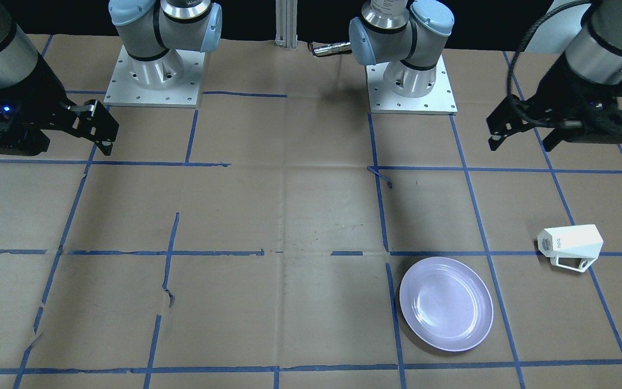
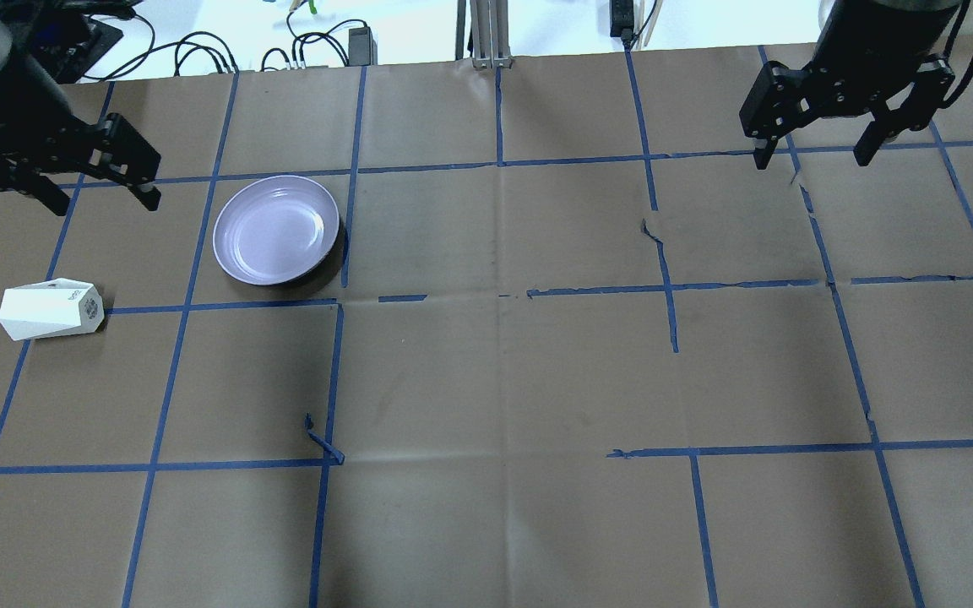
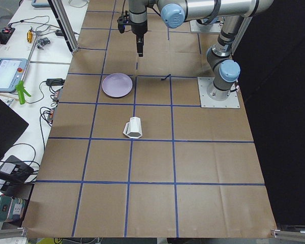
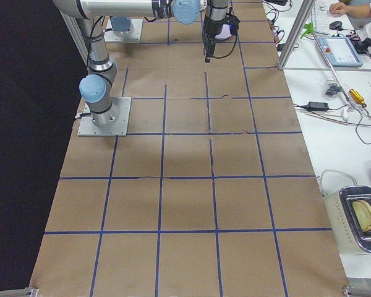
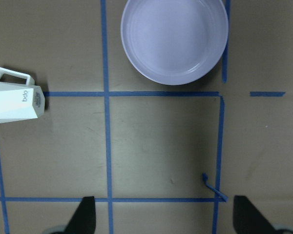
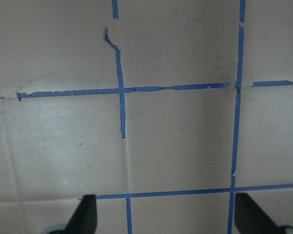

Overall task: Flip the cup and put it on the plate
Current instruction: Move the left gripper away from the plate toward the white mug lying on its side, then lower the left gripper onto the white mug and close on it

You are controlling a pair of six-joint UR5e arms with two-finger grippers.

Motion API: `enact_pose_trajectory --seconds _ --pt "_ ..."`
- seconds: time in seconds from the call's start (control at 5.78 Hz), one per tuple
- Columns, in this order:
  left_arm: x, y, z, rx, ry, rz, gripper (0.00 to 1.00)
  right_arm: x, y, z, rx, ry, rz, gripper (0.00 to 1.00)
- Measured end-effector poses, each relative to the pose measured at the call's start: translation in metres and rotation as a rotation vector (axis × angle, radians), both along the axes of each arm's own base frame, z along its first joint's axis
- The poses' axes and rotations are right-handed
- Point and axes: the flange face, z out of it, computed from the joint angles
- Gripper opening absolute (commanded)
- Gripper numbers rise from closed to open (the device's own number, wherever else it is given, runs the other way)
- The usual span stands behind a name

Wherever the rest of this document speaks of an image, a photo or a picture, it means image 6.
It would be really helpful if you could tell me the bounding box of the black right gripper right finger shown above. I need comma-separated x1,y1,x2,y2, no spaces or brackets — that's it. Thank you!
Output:
234,193,284,234

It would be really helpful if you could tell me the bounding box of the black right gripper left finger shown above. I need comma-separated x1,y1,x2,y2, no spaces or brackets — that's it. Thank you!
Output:
64,195,98,234

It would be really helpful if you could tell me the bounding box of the brown paper table cover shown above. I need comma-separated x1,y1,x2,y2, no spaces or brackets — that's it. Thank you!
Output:
0,0,293,234

